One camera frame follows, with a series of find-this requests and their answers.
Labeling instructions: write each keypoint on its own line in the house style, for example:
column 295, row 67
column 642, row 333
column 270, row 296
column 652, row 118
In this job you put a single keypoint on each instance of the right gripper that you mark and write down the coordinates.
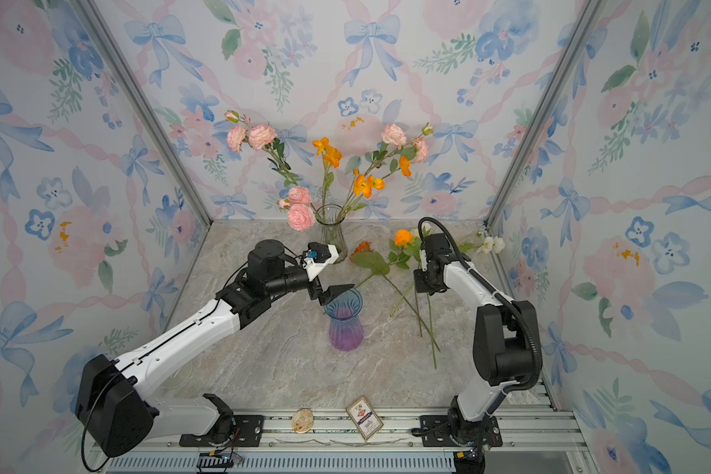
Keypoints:
column 420, row 283

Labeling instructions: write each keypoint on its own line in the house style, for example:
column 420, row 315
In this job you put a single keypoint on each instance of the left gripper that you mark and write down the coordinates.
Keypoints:
column 327, row 296

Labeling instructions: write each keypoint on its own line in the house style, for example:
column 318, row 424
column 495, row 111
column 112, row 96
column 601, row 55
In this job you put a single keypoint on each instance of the blue purple glass vase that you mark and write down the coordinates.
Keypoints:
column 345, row 330

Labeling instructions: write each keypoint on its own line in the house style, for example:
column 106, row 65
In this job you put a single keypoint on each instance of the white flower stem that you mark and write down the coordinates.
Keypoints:
column 484, row 245

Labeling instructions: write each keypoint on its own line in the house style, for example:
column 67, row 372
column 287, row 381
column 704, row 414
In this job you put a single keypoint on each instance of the clear grey glass vase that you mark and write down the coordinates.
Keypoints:
column 331, row 218

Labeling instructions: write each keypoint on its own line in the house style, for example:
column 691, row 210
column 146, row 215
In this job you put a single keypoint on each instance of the pink carnation stem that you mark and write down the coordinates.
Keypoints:
column 298, row 208

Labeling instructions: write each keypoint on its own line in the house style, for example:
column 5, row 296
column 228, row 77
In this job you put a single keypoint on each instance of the pink rose stem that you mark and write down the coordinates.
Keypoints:
column 261, row 138
column 395, row 141

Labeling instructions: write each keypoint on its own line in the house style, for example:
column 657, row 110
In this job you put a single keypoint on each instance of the yellow poppy flower stem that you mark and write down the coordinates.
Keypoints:
column 331, row 159

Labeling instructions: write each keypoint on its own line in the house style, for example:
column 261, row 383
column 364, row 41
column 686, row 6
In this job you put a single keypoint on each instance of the orange rose stem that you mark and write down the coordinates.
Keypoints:
column 427, row 315

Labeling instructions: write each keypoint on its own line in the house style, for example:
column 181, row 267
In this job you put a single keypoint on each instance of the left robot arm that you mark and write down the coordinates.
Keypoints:
column 117, row 403

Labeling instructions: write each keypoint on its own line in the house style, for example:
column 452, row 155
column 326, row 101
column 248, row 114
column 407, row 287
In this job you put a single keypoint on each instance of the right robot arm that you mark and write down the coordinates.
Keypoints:
column 507, row 354

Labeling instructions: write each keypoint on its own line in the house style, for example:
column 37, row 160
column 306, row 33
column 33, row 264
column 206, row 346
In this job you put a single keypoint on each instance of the cream rose stem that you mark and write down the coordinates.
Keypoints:
column 404, row 255

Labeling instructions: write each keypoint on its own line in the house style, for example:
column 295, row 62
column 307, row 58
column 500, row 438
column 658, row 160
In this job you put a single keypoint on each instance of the orange marigold flower stem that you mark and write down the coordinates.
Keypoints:
column 367, row 257

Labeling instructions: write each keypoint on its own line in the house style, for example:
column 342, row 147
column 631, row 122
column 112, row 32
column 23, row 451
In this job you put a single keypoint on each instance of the framed card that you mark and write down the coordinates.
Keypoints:
column 365, row 418

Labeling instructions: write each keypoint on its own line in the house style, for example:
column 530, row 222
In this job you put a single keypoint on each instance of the round beige coaster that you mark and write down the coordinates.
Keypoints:
column 302, row 421

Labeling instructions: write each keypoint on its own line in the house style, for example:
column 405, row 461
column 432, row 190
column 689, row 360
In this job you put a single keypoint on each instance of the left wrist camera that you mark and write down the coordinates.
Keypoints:
column 317, row 257

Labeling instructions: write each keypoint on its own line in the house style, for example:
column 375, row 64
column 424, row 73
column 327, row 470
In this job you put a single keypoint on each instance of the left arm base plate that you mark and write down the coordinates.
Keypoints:
column 241, row 431

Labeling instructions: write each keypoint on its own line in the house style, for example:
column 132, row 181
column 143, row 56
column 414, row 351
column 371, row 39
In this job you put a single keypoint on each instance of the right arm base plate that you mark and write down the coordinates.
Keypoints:
column 438, row 431

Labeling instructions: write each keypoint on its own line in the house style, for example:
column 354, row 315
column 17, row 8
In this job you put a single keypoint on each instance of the aluminium rail frame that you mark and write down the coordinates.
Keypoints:
column 520, row 439

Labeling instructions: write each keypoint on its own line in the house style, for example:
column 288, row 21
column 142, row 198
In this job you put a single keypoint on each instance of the left corner aluminium post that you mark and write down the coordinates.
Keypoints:
column 101, row 34

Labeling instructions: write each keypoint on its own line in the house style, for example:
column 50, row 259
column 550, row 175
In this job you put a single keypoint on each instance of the corner aluminium post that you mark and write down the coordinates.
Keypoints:
column 101, row 34
column 583, row 28

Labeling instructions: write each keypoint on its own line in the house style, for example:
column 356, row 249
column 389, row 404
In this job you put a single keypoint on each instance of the right corner aluminium post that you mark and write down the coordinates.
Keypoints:
column 583, row 28

